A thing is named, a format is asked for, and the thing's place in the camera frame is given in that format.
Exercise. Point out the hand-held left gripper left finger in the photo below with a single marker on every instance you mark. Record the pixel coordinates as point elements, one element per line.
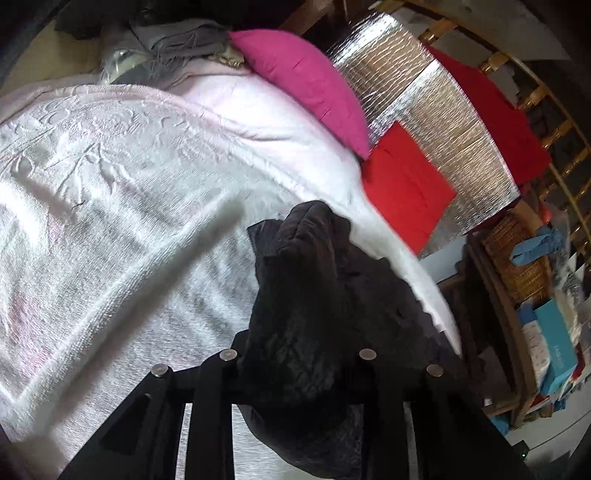
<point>212,415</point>

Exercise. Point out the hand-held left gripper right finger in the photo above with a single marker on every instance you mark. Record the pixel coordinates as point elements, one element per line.
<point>392,415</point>

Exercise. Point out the black knit sweater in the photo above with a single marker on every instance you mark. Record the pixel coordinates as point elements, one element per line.
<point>318,323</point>

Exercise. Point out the wooden side shelf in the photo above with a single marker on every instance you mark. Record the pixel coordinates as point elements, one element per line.
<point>496,332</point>

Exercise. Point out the teal box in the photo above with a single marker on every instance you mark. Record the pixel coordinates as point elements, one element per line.
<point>561,339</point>

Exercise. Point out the wicker basket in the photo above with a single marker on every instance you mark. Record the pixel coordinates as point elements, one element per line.
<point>517,258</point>

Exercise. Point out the white embossed bed blanket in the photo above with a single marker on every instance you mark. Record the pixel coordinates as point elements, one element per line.
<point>138,207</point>

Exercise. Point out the blue cloth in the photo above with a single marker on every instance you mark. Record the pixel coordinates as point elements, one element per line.
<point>538,247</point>

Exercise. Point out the red pillow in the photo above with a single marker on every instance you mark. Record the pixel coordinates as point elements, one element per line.
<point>406,189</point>

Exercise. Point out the silver foil insulation sheet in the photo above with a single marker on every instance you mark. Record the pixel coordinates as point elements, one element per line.
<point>434,120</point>

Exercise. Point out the dark red cloth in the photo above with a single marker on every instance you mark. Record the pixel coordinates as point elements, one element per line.
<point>494,110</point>

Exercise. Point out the magenta pillow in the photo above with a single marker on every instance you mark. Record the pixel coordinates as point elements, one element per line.
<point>304,78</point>

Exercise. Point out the wooden bed headboard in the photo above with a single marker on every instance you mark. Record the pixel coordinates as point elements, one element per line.
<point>531,92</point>

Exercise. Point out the grey fringed scarf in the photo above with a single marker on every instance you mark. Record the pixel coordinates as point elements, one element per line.
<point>184,44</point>

